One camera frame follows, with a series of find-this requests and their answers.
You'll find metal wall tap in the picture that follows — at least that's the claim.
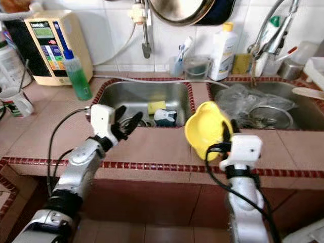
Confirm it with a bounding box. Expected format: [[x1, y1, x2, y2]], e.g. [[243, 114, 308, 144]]
[[131, 0, 153, 59]]

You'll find white hanging cloth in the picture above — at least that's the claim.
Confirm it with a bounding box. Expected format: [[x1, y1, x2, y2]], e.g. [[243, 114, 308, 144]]
[[282, 219, 324, 243]]

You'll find beige water ionizer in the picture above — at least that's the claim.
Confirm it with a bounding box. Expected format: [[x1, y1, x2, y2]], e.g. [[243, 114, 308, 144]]
[[25, 12, 94, 86]]

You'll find yellow sponge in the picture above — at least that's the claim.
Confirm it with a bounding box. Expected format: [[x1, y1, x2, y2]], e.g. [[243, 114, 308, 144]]
[[231, 53, 252, 75], [147, 100, 167, 114]]

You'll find clear toothbrush cup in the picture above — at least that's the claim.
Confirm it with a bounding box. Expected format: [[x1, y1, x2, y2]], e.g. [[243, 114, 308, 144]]
[[168, 55, 185, 77]]

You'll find white bottle yellow cap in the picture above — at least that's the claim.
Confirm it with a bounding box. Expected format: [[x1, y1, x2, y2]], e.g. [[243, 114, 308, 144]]
[[209, 22, 239, 82]]

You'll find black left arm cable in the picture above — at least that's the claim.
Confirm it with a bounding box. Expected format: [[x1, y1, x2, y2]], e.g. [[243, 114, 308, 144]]
[[47, 107, 93, 195]]

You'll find clear plastic container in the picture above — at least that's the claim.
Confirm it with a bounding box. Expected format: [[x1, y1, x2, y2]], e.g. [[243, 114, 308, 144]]
[[184, 55, 213, 80]]

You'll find large white plastic jug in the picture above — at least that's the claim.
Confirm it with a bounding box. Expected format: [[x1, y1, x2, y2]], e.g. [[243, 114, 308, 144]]
[[0, 38, 33, 92]]

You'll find round metal strainer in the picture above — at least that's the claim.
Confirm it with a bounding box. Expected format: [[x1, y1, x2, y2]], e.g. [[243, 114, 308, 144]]
[[248, 104, 295, 130]]

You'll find small steel cup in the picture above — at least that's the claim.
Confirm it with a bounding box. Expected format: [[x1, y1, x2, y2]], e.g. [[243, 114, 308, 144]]
[[277, 59, 305, 80]]

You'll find yellow plastic bowl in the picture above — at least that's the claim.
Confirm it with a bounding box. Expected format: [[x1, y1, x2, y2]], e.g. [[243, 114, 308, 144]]
[[184, 101, 234, 162]]

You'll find chrome sink faucet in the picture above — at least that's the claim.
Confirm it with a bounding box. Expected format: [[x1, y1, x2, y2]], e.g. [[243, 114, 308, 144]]
[[248, 0, 302, 56]]

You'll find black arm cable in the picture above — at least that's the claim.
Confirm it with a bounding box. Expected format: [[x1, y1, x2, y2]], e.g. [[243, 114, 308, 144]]
[[205, 143, 281, 243], [47, 107, 93, 195]]

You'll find white plastic spoon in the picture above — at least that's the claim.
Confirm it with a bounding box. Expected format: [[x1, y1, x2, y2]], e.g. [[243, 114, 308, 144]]
[[292, 87, 324, 100]]

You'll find blue plastic mug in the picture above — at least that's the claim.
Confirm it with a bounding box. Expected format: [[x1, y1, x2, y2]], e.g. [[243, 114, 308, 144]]
[[153, 108, 178, 127]]

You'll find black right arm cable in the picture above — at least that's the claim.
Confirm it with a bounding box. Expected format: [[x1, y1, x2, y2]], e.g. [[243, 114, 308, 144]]
[[205, 143, 281, 243]]

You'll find white printed mug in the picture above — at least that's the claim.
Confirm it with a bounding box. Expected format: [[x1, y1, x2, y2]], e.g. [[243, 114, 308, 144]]
[[0, 87, 34, 118]]

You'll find hanging metal pan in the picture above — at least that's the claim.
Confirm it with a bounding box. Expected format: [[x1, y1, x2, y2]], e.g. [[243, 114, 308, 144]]
[[148, 0, 237, 27]]

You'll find green soap bottle blue pump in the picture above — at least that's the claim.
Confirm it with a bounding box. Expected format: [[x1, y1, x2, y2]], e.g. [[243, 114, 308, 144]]
[[53, 21, 93, 101]]

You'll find white dish rack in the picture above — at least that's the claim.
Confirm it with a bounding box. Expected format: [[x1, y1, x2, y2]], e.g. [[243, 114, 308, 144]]
[[304, 56, 324, 92]]

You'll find white water hose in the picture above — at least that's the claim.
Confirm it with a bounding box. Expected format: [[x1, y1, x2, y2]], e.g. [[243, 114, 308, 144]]
[[92, 23, 138, 67], [92, 75, 228, 84]]

